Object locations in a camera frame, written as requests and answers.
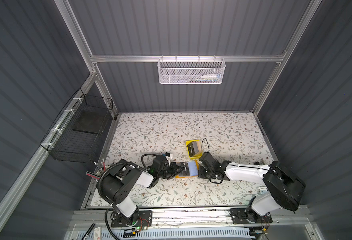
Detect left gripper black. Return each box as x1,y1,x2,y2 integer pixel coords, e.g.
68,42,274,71
157,162,184,180

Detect yellow leather card holder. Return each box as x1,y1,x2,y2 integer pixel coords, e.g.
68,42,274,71
176,160,198,178

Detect yellow plastic card tray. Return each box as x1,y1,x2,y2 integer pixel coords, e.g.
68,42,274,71
186,140,202,159

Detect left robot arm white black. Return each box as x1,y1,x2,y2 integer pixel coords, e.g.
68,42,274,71
97,153,185,225

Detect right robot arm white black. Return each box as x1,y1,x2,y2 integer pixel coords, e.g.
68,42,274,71
198,152,306,223

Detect stack of credit cards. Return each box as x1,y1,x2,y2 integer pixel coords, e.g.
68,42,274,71
187,141,201,157

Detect pen holder with pens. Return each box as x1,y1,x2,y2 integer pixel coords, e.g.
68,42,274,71
86,160,107,181

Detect black pad in basket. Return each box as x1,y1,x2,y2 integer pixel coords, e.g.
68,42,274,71
72,109,109,135

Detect white small box foreground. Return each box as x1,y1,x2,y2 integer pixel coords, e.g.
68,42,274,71
93,227,102,240

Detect black pen foreground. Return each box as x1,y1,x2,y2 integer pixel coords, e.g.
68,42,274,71
81,224,95,240

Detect white tube in basket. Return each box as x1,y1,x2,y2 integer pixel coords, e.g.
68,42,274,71
199,74,222,81

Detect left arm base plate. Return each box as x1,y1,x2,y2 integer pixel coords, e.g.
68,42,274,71
111,210,153,228

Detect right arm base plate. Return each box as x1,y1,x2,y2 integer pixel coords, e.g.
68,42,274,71
229,208,273,225

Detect black corrugated cable left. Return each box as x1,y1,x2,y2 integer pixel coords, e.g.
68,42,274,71
95,153,159,240

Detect aluminium front rail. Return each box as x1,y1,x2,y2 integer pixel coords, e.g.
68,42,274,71
73,205,310,229

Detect black wire mesh basket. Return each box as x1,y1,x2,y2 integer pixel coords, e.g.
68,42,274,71
41,92,114,164

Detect white wire mesh basket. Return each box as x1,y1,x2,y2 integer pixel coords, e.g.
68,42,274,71
157,58,226,85

